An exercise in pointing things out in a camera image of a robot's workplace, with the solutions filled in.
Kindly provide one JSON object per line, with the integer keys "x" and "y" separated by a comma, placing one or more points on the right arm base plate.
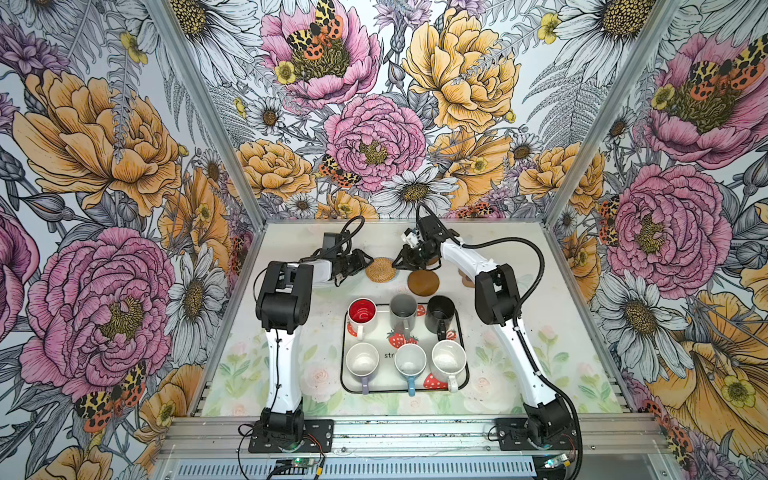
{"x": 517, "y": 433}

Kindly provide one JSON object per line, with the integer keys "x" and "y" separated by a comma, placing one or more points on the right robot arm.
{"x": 498, "y": 303}

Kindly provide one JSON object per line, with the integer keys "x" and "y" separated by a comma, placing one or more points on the white mug blue handle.
{"x": 410, "y": 361}

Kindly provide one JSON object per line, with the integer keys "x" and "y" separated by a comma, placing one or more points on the plain round wooden coaster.
{"x": 423, "y": 283}

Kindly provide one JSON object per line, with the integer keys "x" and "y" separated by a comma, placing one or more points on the grey mug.
{"x": 403, "y": 312}

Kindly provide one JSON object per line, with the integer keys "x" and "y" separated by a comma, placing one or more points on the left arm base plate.
{"x": 315, "y": 436}

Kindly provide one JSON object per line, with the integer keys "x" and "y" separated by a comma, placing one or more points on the white mug purple handle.
{"x": 362, "y": 361}

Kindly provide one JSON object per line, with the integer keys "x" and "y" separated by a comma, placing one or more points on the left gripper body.
{"x": 352, "y": 263}

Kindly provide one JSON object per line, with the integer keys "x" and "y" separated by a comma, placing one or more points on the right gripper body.
{"x": 417, "y": 256}

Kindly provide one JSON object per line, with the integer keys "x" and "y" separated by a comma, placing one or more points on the green circuit board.
{"x": 297, "y": 467}

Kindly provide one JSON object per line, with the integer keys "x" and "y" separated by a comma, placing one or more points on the woven rattan coaster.
{"x": 381, "y": 270}

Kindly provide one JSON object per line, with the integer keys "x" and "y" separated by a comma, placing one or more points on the paw shaped wooden coaster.
{"x": 467, "y": 281}

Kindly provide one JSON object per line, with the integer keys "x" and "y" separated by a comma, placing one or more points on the aluminium front rail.
{"x": 416, "y": 436}

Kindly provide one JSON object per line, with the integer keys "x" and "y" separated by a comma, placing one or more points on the black mug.
{"x": 440, "y": 314}

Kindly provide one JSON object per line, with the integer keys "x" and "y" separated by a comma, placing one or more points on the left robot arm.
{"x": 283, "y": 302}

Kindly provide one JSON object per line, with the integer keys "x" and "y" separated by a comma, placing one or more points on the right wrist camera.
{"x": 411, "y": 238}

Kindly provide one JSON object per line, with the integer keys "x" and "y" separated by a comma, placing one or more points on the red interior mug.
{"x": 361, "y": 317}

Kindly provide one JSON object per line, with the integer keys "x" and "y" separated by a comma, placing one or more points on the strawberry print serving tray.
{"x": 385, "y": 357}

